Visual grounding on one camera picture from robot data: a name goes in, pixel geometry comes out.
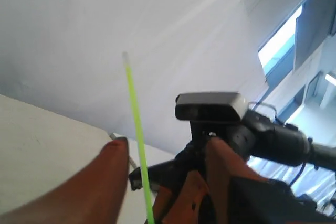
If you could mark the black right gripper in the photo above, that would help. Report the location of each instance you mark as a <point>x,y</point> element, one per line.
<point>182,193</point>

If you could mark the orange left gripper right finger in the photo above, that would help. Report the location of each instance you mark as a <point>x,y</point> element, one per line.
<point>240,195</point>

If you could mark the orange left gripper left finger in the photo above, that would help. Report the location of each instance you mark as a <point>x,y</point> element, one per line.
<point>93,195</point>

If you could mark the green strip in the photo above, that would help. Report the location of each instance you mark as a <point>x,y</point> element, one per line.
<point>140,139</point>

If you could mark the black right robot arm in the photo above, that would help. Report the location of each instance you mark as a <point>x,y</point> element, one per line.
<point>256,135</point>

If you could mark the window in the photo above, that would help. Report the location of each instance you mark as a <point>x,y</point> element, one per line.
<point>280,43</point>

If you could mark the white backdrop cloth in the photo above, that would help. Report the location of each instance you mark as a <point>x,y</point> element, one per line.
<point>68,56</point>

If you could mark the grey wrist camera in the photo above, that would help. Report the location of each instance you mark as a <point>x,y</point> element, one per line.
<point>211,107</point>

